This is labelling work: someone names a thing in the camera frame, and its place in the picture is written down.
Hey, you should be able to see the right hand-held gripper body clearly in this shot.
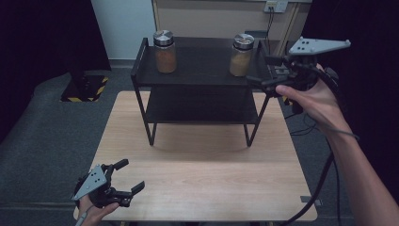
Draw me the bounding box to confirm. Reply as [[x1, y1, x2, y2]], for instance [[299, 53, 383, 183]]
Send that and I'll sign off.
[[265, 36, 352, 95]]

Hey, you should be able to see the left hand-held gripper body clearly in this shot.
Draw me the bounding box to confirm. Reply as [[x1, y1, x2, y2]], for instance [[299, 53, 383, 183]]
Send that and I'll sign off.
[[71, 163, 134, 209]]

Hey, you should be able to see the tan spice glass jar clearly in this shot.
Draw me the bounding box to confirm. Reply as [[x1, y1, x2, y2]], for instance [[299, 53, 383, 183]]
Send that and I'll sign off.
[[229, 33, 256, 77]]

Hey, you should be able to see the black two-tier shelf rack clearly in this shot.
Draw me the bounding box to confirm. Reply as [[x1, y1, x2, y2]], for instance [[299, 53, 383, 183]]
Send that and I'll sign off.
[[130, 37, 279, 148]]

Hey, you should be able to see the orange-brown spice glass jar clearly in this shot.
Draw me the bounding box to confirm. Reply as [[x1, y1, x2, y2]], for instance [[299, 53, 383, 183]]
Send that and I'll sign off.
[[152, 29, 177, 74]]

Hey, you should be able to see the person's left hand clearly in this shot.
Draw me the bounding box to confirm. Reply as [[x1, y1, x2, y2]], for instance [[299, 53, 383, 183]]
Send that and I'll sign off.
[[76, 195, 120, 226]]

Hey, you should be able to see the person's right hand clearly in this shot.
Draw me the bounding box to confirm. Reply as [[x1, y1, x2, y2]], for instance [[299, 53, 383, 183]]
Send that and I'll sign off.
[[275, 63, 353, 137]]

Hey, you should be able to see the striped black stand base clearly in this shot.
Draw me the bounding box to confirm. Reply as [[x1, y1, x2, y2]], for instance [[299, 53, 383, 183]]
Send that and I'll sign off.
[[280, 93, 295, 107], [59, 73, 110, 103]]

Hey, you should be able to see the black curtain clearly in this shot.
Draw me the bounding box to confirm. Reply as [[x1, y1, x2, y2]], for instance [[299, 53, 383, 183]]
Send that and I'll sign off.
[[0, 0, 112, 144], [290, 0, 399, 205]]

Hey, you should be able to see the beige cabinet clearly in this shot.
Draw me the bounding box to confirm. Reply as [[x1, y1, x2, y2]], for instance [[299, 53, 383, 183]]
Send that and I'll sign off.
[[152, 0, 313, 67]]

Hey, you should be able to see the grey tape piece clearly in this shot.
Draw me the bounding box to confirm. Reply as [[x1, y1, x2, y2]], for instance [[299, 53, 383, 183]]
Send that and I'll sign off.
[[300, 195, 323, 207]]

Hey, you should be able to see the black plugged-in cable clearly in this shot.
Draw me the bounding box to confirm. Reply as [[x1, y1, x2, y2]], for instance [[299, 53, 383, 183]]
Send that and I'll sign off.
[[264, 7, 276, 41]]

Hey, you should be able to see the grey left gripper cable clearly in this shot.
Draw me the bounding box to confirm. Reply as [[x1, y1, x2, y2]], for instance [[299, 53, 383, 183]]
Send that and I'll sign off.
[[74, 205, 96, 226]]

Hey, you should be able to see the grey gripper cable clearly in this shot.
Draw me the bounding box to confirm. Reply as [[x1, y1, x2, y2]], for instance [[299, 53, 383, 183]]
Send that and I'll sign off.
[[74, 205, 96, 226], [302, 112, 360, 141]]

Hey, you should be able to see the white wall socket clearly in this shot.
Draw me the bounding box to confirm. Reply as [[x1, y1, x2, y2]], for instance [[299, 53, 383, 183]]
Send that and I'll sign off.
[[263, 0, 289, 14]]

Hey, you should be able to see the grey right gripper cable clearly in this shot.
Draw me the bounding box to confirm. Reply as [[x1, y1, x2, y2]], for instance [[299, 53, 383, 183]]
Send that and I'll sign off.
[[302, 112, 360, 141]]

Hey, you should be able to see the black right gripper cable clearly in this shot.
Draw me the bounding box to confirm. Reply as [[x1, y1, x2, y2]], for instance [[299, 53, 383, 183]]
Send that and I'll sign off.
[[279, 150, 335, 226]]

